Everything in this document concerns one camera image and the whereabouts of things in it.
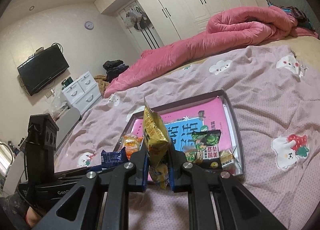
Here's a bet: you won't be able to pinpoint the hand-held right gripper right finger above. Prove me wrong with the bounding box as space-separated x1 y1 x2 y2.
168 149 288 230

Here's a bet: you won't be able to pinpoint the green pea snack packet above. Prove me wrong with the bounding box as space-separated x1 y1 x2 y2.
191 130 223 169

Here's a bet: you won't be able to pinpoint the dark clothes pile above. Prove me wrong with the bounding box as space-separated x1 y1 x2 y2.
103 60 130 82

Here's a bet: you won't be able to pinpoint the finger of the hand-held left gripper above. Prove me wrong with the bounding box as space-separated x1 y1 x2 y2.
54 166 118 177
55 174 87 181

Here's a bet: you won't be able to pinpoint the pink duvet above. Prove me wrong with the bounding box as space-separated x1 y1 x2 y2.
104 6 319 99

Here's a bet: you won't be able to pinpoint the white door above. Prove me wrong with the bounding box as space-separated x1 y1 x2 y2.
117 0 165 52

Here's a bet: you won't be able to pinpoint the dark patterned clothes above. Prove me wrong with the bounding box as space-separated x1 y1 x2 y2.
282 6 315 30

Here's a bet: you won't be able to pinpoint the yellow snack packet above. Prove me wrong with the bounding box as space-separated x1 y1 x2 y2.
142 96 172 190

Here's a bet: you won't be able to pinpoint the white drawer cabinet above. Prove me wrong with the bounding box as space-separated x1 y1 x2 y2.
61 71 103 109

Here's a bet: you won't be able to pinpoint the white wardrobe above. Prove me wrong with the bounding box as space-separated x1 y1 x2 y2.
94 0 259 40

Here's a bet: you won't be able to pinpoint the brown knitted blanket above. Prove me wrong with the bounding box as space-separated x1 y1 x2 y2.
94 75 110 95

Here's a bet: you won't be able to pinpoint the blue snack packet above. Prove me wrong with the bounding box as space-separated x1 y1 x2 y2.
101 147 129 170

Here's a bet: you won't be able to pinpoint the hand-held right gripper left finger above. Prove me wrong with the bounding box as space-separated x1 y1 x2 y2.
31 149 149 230

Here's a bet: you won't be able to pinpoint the orange rice cracker packet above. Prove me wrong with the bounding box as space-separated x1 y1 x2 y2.
120 134 144 162

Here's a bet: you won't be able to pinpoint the pastry packet with green label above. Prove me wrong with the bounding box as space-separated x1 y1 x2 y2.
184 149 238 170

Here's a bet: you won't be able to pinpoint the person's left hand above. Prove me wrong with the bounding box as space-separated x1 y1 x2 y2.
25 207 49 228

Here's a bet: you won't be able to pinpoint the hanging bags and hats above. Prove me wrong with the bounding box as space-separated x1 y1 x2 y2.
125 5 158 49

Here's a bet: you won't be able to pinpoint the person's left forearm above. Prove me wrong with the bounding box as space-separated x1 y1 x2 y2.
0 192 28 230

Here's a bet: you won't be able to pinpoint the pink book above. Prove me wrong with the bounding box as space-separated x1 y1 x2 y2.
132 96 232 170

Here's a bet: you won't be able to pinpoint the clear plastic bag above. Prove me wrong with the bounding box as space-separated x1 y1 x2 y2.
49 90 69 120

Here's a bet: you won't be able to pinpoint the black television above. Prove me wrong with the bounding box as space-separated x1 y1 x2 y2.
17 46 70 96

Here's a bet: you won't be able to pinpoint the dark shallow cardboard box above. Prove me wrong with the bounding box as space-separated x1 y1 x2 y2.
114 89 245 176

